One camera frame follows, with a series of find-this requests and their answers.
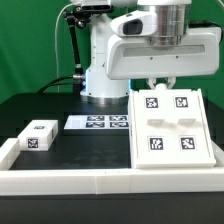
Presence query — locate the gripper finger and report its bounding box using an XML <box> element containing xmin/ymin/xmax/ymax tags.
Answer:
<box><xmin>146</xmin><ymin>78</ymin><xmax>156</xmax><ymax>90</ymax></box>
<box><xmin>167</xmin><ymin>77</ymin><xmax>176</xmax><ymax>89</ymax></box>

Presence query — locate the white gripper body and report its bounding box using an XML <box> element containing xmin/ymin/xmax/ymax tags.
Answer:
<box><xmin>106</xmin><ymin>28</ymin><xmax>221</xmax><ymax>80</ymax></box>

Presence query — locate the white thin cable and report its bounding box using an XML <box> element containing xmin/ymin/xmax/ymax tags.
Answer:
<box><xmin>54</xmin><ymin>2</ymin><xmax>83</xmax><ymax>94</ymax></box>

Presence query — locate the white small panel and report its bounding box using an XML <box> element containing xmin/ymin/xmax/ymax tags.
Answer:
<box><xmin>172</xmin><ymin>90</ymin><xmax>214</xmax><ymax>163</ymax></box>
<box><xmin>136</xmin><ymin>91</ymin><xmax>174</xmax><ymax>161</ymax></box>

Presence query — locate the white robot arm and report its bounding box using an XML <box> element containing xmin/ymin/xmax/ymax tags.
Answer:
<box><xmin>70</xmin><ymin>0</ymin><xmax>223</xmax><ymax>88</ymax></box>

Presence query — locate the black base cable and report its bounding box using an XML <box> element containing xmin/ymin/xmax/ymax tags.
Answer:
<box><xmin>37</xmin><ymin>75</ymin><xmax>75</xmax><ymax>94</ymax></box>

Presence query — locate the white flat tagged panel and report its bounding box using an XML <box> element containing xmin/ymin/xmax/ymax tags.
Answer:
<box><xmin>64</xmin><ymin>115</ymin><xmax>129</xmax><ymax>135</ymax></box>

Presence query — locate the white cabinet box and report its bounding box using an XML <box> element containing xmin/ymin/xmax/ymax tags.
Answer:
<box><xmin>128</xmin><ymin>90</ymin><xmax>216</xmax><ymax>169</ymax></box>

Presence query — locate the white small tagged box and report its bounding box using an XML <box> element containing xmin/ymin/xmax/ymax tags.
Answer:
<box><xmin>18</xmin><ymin>120</ymin><xmax>58</xmax><ymax>151</ymax></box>

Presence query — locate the white U-shaped frame fence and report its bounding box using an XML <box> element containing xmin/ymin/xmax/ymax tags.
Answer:
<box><xmin>0</xmin><ymin>138</ymin><xmax>224</xmax><ymax>196</ymax></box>

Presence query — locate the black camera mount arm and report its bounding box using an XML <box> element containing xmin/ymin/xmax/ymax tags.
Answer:
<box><xmin>63</xmin><ymin>10</ymin><xmax>85</xmax><ymax>91</ymax></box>

